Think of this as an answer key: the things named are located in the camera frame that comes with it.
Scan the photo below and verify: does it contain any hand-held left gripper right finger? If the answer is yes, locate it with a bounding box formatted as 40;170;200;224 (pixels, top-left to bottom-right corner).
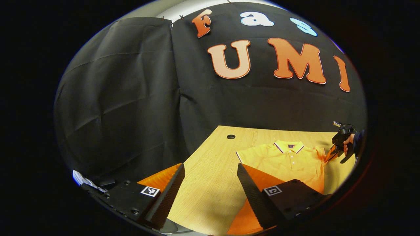
236;163;330;230

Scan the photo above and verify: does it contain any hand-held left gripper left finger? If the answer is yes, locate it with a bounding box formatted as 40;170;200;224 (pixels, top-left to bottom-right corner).
80;163;186;230

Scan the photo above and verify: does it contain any orange T-shirt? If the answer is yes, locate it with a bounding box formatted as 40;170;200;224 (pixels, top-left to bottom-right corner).
226;140;335;236

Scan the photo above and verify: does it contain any white striped object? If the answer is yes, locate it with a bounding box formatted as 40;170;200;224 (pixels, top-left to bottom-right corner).
72;169;107;193

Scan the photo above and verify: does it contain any black backdrop cloth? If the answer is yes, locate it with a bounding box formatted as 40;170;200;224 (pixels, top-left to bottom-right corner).
53;2;367;184

